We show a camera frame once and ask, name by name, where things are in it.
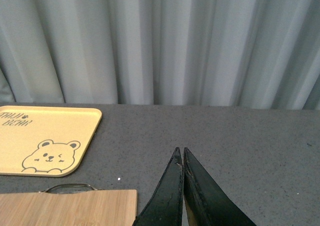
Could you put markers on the bamboo cutting board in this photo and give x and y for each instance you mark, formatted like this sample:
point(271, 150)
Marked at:
point(69, 205)

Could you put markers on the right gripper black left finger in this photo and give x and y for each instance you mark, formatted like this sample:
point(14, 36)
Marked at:
point(165, 208)

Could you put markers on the yellow bear tray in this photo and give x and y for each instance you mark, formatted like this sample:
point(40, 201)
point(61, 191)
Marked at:
point(44, 141)

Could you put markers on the grey curtain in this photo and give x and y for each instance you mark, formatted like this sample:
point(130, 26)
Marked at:
point(261, 54)

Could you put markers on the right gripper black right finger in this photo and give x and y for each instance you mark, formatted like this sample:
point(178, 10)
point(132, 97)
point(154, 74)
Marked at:
point(206, 203)

